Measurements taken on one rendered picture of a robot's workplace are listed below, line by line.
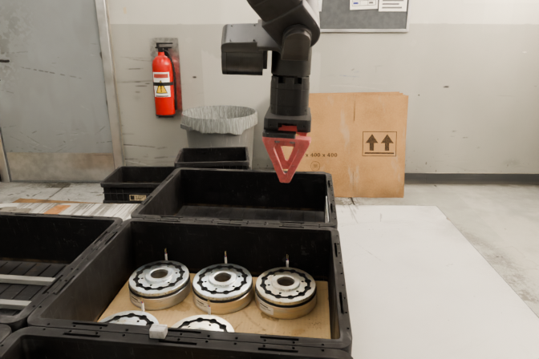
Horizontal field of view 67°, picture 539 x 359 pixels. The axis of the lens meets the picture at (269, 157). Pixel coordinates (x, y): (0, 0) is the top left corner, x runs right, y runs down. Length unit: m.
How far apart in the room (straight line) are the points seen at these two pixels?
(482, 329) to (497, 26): 3.02
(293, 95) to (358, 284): 0.58
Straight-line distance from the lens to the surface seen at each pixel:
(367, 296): 0.99
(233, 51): 0.57
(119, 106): 3.63
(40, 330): 0.59
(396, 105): 3.37
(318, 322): 0.70
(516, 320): 1.04
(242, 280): 0.73
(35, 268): 0.94
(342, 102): 3.27
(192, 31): 3.40
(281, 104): 0.58
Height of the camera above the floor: 1.27
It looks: 17 degrees down
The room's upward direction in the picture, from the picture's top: straight up
